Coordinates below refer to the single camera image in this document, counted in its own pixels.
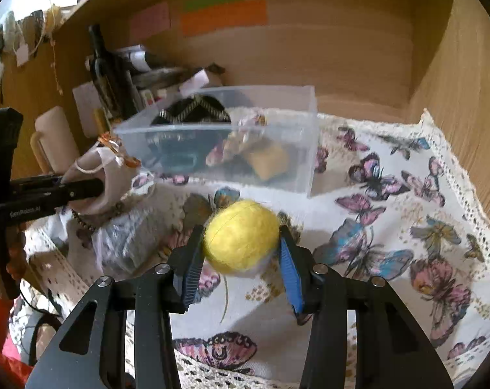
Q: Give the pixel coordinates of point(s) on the orange sticky note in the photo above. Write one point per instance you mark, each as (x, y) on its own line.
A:
(224, 16)

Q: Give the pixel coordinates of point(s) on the pink sticky note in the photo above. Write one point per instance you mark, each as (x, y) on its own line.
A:
(149, 22)

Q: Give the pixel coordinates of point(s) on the clear plastic box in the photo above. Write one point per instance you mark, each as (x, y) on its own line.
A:
(285, 158)

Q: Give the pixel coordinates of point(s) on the green sticky note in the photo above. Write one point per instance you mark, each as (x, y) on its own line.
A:
(214, 0)

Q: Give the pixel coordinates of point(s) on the dark glass bottle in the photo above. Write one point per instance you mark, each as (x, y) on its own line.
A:
(103, 69)

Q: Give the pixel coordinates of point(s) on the mustard yellow soft item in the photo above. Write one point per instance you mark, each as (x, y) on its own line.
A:
(269, 160)

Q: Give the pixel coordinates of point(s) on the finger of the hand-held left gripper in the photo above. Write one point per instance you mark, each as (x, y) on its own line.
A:
(81, 189)
(36, 181)

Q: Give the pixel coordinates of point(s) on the person's left hand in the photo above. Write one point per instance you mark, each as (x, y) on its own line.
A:
(16, 261)

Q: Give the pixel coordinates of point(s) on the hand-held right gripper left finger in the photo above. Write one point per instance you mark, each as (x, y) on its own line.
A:
(191, 269)

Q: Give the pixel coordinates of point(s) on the butterfly printed tablecloth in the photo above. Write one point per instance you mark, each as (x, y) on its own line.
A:
(374, 227)

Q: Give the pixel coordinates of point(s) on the beige cylindrical roll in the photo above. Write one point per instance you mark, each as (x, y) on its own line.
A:
(56, 137)

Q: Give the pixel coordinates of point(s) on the yellow felt ball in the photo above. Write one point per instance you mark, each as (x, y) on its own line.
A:
(240, 237)

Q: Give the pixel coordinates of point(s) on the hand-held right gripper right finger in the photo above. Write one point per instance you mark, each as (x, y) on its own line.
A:
(290, 269)

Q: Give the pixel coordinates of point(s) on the floral fabric pouch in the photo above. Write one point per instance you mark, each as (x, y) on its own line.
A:
(236, 142)

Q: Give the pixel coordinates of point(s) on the black zigzag patterned pouch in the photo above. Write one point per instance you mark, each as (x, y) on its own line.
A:
(192, 109)

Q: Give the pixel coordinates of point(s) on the clear bag with dark contents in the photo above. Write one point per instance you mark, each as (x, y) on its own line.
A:
(135, 235)

